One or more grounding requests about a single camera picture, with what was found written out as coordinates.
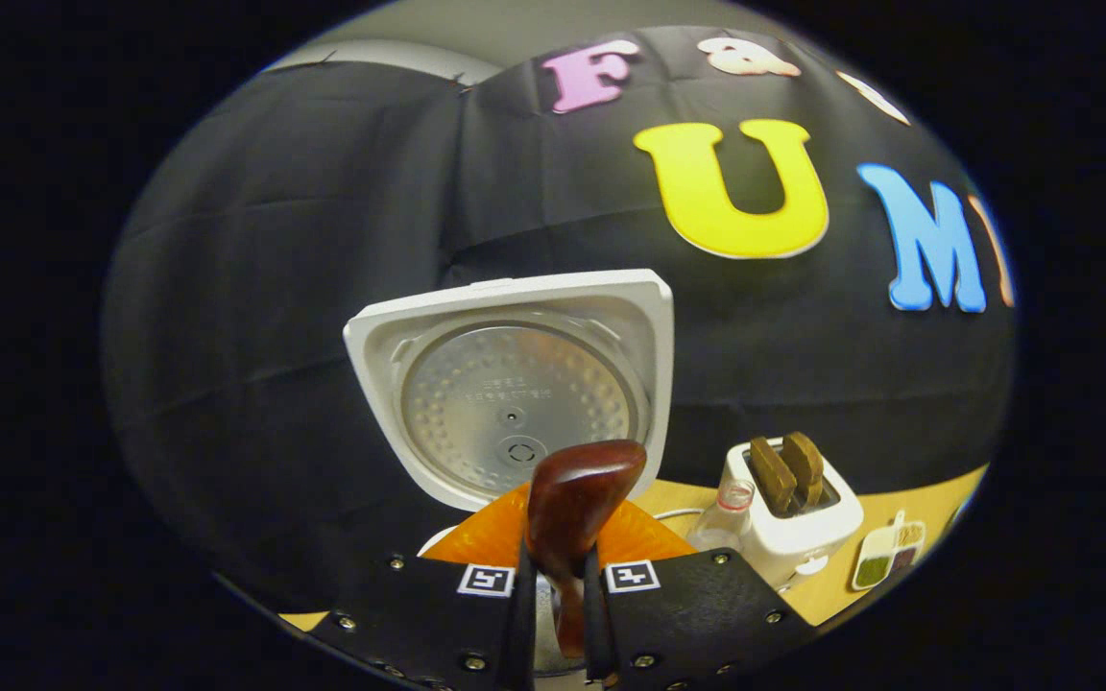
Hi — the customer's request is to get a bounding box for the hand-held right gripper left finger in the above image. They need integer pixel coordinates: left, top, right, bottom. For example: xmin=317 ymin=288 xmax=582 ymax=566
xmin=306 ymin=480 xmax=540 ymax=691

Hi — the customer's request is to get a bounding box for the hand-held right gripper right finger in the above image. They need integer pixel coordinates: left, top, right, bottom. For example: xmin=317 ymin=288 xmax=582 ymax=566
xmin=580 ymin=499 xmax=818 ymax=691

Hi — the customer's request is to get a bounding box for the dark wooden spoon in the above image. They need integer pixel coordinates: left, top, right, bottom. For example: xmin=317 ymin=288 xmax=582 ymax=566
xmin=526 ymin=440 xmax=648 ymax=658

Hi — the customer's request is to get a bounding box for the white rice cooker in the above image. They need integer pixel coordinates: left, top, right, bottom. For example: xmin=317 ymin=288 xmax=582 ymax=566
xmin=343 ymin=269 xmax=675 ymax=673

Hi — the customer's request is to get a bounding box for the clear plastic bottle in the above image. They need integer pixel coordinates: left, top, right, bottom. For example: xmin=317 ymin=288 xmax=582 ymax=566
xmin=687 ymin=478 xmax=756 ymax=553

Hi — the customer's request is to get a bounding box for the white toaster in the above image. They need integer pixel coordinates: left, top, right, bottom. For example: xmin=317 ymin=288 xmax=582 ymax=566
xmin=718 ymin=437 xmax=865 ymax=588

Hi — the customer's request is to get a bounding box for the brown bread slice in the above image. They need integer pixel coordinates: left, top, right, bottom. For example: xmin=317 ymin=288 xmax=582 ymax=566
xmin=781 ymin=431 xmax=825 ymax=508
xmin=750 ymin=437 xmax=797 ymax=514

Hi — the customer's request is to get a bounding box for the white divided grain plate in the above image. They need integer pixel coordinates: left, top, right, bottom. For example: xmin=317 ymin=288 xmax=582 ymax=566
xmin=851 ymin=511 xmax=926 ymax=590

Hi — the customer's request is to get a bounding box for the black backdrop cloth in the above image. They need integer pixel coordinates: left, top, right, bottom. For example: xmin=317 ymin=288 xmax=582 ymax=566
xmin=102 ymin=24 xmax=1017 ymax=615

